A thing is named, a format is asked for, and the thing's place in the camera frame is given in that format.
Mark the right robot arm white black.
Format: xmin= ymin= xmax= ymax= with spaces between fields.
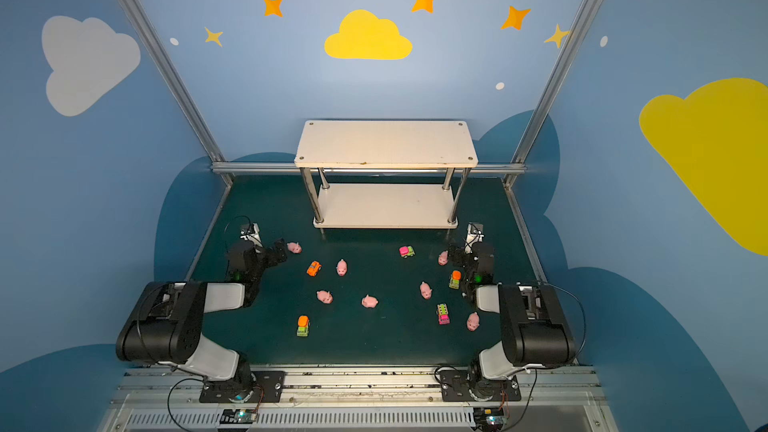
xmin=445 ymin=242 xmax=583 ymax=401

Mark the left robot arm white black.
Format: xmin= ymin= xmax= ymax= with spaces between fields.
xmin=116 ymin=239 xmax=289 ymax=403

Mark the white two-tier shelf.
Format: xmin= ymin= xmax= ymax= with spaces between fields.
xmin=294 ymin=119 xmax=478 ymax=229

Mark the orange green toy truck right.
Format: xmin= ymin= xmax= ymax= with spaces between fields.
xmin=449 ymin=270 xmax=462 ymax=290

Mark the orange green toy truck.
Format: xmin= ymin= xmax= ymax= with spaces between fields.
xmin=449 ymin=270 xmax=462 ymax=290
xmin=296 ymin=315 xmax=310 ymax=337

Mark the orange toy car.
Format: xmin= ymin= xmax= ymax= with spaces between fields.
xmin=307 ymin=261 xmax=322 ymax=277

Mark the pink green toy car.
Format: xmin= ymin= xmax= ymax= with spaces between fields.
xmin=399 ymin=246 xmax=415 ymax=258

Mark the pink green toy truck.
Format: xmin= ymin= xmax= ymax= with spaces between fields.
xmin=436 ymin=303 xmax=450 ymax=325

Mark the orange green toy truck left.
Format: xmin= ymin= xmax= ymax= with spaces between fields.
xmin=296 ymin=315 xmax=310 ymax=337

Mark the right controller board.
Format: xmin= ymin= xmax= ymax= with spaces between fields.
xmin=472 ymin=408 xmax=507 ymax=432

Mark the controller board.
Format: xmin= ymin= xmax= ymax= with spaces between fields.
xmin=219 ymin=409 xmax=258 ymax=426
xmin=472 ymin=408 xmax=507 ymax=432

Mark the left controller board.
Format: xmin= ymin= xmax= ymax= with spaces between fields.
xmin=219 ymin=409 xmax=258 ymax=426

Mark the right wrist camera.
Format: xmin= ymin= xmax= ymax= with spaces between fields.
xmin=465 ymin=222 xmax=484 ymax=249

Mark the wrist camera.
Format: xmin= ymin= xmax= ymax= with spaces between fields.
xmin=240 ymin=222 xmax=263 ymax=247
xmin=465 ymin=222 xmax=484 ymax=249

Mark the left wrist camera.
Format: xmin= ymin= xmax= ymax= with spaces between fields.
xmin=240 ymin=222 xmax=263 ymax=247

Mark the right aluminium frame post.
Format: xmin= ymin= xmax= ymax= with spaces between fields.
xmin=503 ymin=0 xmax=604 ymax=192

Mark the aluminium frame post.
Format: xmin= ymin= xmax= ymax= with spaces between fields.
xmin=503 ymin=0 xmax=604 ymax=192
xmin=117 ymin=0 xmax=226 ymax=165

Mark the rear aluminium frame bar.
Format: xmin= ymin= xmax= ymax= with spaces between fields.
xmin=211 ymin=162 xmax=526 ymax=175

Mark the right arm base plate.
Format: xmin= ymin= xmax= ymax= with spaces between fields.
xmin=434 ymin=368 xmax=522 ymax=403

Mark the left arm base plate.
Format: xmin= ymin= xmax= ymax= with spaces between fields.
xmin=199 ymin=370 xmax=286 ymax=404

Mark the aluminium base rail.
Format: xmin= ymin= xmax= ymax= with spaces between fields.
xmin=98 ymin=365 xmax=618 ymax=431

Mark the left aluminium frame post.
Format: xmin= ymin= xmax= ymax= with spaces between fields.
xmin=117 ymin=0 xmax=226 ymax=165

